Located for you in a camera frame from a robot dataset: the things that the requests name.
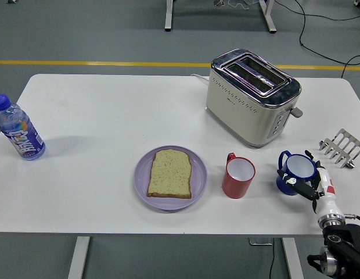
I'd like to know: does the white table leg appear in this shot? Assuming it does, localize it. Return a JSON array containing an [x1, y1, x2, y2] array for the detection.
[[67, 236, 91, 279], [282, 237, 304, 279]]

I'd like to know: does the cream and chrome toaster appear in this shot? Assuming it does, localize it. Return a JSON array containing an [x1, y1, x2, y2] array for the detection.
[[205, 48, 304, 149]]

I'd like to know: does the white floor cable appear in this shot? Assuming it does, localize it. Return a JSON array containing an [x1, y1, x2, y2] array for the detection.
[[213, 0, 258, 9]]

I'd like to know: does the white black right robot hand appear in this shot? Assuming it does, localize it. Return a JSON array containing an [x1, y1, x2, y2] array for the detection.
[[277, 150, 346, 223]]

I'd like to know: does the black cable under table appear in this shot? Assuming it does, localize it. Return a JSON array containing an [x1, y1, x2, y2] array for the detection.
[[268, 238, 276, 279]]

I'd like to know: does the plastic bottle with blue label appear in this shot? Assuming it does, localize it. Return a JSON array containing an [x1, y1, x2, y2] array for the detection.
[[0, 93, 46, 161]]

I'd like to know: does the red enamel cup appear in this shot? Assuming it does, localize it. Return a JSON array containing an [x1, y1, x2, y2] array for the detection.
[[221, 152, 256, 199]]

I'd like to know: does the purple round plate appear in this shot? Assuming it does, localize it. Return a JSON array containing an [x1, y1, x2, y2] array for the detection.
[[134, 145, 208, 211]]

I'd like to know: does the silver metal toast rack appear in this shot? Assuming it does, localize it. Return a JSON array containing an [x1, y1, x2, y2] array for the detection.
[[318, 128, 360, 169]]

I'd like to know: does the thin black floor cable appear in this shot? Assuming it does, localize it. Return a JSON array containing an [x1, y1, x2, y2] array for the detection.
[[274, 0, 360, 22]]

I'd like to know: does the white background desk leg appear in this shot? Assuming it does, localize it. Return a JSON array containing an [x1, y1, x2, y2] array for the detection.
[[258, 0, 277, 34], [164, 0, 174, 32]]

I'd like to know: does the white toaster cord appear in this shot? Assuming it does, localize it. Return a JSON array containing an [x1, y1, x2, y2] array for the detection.
[[190, 73, 210, 85]]

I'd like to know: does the blue enamel cup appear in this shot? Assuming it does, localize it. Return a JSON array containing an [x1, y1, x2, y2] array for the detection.
[[275, 150, 317, 196]]

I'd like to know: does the black looping floor cable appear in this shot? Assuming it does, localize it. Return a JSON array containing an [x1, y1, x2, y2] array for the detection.
[[294, 0, 360, 78]]

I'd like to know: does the slice of toast bread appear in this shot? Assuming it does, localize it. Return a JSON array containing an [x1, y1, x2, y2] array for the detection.
[[147, 149, 193, 199]]

